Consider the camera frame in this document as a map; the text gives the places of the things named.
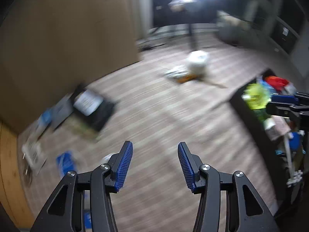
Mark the white stuffed plush ball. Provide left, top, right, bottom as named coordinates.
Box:
left=186, top=50, right=210, bottom=76

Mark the red item in bin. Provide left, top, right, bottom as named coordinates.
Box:
left=264, top=75, right=290, bottom=92

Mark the yellow green plastic toy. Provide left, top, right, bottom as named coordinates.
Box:
left=241, top=83, right=270, bottom=110

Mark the black storage bin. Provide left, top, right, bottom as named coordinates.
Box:
left=229, top=69, right=309, bottom=201

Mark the blue printed card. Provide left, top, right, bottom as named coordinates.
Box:
left=56, top=151, right=77, bottom=178

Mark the light wooden panel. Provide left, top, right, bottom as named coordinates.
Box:
left=1, top=123, right=35, bottom=229

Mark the crumpled white paper packet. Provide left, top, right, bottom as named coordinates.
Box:
left=21, top=141, right=47, bottom=175

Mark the wooden stick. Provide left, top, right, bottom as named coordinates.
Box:
left=201, top=77, right=227, bottom=89

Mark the white bottle blue cap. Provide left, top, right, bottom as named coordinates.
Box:
left=28, top=108, right=52, bottom=142

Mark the grey foil sachet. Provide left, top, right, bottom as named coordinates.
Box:
left=51, top=95, right=73, bottom=130

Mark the black packaging bag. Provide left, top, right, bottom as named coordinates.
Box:
left=70, top=84, right=116, bottom=132

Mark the orange snack wrapper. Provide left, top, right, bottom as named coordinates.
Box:
left=164, top=66, right=198, bottom=84

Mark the black chair leg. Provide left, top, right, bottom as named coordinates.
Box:
left=188, top=23, right=197, bottom=51

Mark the brown cardboard box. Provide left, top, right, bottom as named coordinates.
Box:
left=1, top=0, right=139, bottom=133

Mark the white rope toy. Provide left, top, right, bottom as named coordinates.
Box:
left=283, top=132, right=303, bottom=188

